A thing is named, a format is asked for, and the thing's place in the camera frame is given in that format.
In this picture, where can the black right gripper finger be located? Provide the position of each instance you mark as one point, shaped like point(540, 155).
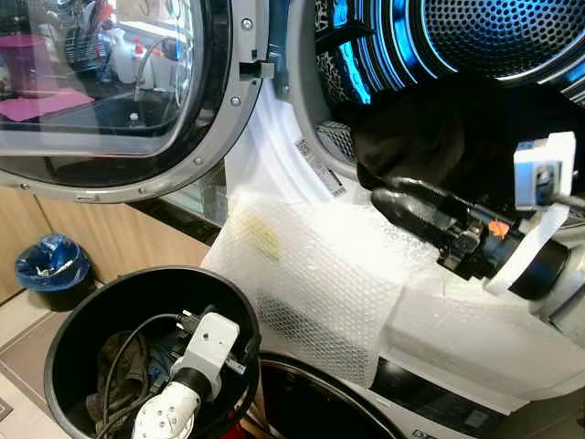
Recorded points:
point(402, 212)
point(430, 190)

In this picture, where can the black garment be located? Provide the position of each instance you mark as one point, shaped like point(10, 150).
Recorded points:
point(402, 146)

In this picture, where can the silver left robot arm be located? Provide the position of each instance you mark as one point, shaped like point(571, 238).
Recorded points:
point(164, 416)

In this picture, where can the white washing machine black door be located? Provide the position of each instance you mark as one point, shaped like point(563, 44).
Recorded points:
point(430, 393)

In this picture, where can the blue garment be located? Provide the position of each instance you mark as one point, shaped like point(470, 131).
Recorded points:
point(166, 361)

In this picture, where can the red plastic object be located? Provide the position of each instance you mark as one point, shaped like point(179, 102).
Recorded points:
point(233, 432)

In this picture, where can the clear bubble wrap sheet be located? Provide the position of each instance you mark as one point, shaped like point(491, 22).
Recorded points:
point(347, 274)

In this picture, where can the white barcode sticker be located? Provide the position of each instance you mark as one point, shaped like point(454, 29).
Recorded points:
point(322, 169)

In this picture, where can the grey perforated lint filter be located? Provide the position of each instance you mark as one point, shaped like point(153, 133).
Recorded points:
point(340, 142)

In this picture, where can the yellow sticker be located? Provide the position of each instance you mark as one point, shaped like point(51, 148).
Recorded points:
point(262, 240)

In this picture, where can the white tumble dryer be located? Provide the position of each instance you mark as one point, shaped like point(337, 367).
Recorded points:
point(274, 137)

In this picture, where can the wooden cabinet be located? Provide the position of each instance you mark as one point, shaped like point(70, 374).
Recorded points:
point(137, 242)

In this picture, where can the black plastic laundry bucket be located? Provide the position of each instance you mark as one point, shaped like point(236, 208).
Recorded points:
point(82, 311)

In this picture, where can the steel dryer drum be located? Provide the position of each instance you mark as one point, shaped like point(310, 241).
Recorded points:
point(494, 37)

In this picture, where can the black drum paddle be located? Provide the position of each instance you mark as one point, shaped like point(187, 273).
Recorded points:
point(345, 38)

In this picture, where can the bin with blue bag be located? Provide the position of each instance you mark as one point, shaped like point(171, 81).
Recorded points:
point(50, 261)

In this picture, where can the round glass dryer door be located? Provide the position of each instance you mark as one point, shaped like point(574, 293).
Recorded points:
point(91, 82)

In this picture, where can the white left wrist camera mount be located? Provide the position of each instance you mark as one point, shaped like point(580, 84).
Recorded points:
point(215, 343)

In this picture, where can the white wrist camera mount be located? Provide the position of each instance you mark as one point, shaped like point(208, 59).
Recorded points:
point(544, 165)
point(215, 343)

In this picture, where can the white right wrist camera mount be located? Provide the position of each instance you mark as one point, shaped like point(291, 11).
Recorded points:
point(544, 165)

